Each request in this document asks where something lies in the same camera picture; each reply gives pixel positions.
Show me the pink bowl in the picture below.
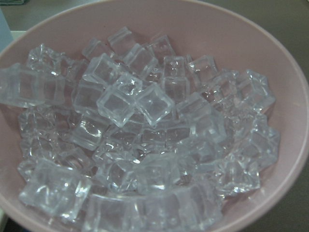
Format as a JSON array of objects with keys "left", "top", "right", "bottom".
[{"left": 0, "top": 0, "right": 309, "bottom": 232}]

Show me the clear ice cubes pile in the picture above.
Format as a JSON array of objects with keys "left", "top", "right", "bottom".
[{"left": 0, "top": 27, "right": 280, "bottom": 232}]

